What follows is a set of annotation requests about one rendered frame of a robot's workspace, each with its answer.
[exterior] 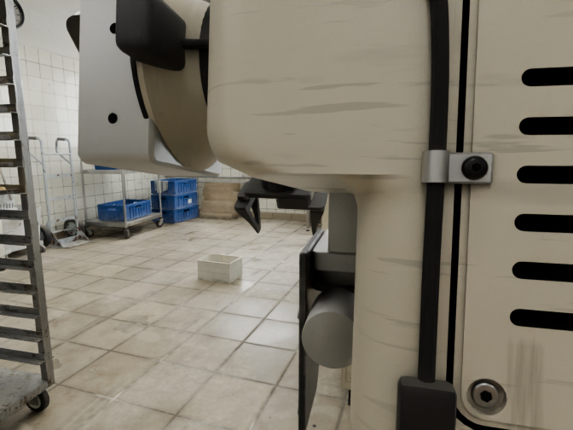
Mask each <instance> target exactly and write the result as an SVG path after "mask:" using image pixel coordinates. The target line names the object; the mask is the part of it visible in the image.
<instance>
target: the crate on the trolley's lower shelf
mask: <svg viewBox="0 0 573 430"><path fill-rule="evenodd" d="M134 202H136V203H134ZM114 204H115V205H114ZM97 209H98V218H99V219H100V220H101V221H118V222H124V207H123V200H116V201H111V202H107V203H102V204H98V205H97ZM125 209H126V221H131V220H133V219H136V218H141V217H144V216H147V215H150V213H151V200H134V199H125Z"/></svg>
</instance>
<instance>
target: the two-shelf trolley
mask: <svg viewBox="0 0 573 430"><path fill-rule="evenodd" d="M130 173H139V171H128V170H122V169H120V170H95V169H85V170H84V169H83V161H82V160H80V174H81V178H82V189H83V198H84V216H85V226H84V227H85V229H84V230H85V234H86V236H88V237H91V236H93V234H94V230H93V229H91V228H89V227H90V226H107V227H124V237H125V239H129V238H130V232H129V228H127V227H129V226H131V225H135V224H139V223H142V222H146V221H148V220H151V219H154V218H159V220H158V221H157V222H156V225H157V227H162V226H163V220H164V219H163V217H162V208H161V193H160V176H159V175H158V182H159V212H151V213H150V215H147V216H144V217H141V218H136V219H133V220H131V221H126V209H125V199H126V186H125V174H130ZM84 174H121V183H122V195H123V207H124V222H118V221H101V220H100V219H99V218H97V219H93V220H90V221H88V219H87V210H86V199H85V190H84ZM88 225H89V226H88Z"/></svg>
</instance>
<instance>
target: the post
mask: <svg viewBox="0 0 573 430"><path fill-rule="evenodd" d="M4 16H6V17H7V21H8V26H7V27H1V31H2V39H3V47H6V46H10V50H11V56H4V60H5V67H6V75H7V76H9V75H14V85H8V90H9V104H17V111H18V113H12V114H11V119H12V126H13V131H19V132H20V141H14V148H15V155H16V159H23V164H24V167H17V171H18V178H19V184H22V185H25V186H26V194H21V195H20V199H21V207H22V211H29V217H30V219H27V220H23V222H24V230H25V235H31V236H32V244H31V245H28V246H26V250H27V258H28V260H34V262H35V269H33V270H29V273H30V281H31V284H36V285H38V293H35V294H33V295H32V303H33V307H34V308H40V315H41V316H40V317H37V318H35V325H36V330H37V331H43V340H40V341H39V342H38V353H42V354H45V360H46V362H44V363H42V364H41V365H40V369H41V376H42V380H46V381H48V385H49V387H50V386H52V385H53V384H55V375H54V367H53V359H52V351H51V343H50V335H49V320H48V312H47V305H46V297H45V289H44V281H43V266H42V258H41V250H40V242H39V234H38V220H37V212H36V204H35V196H34V188H33V180H32V165H31V157H30V149H29V142H28V134H27V126H26V111H25V103H24V95H23V87H22V79H21V71H20V57H19V49H18V41H17V33H16V25H15V17H14V2H13V0H0V17H4Z"/></svg>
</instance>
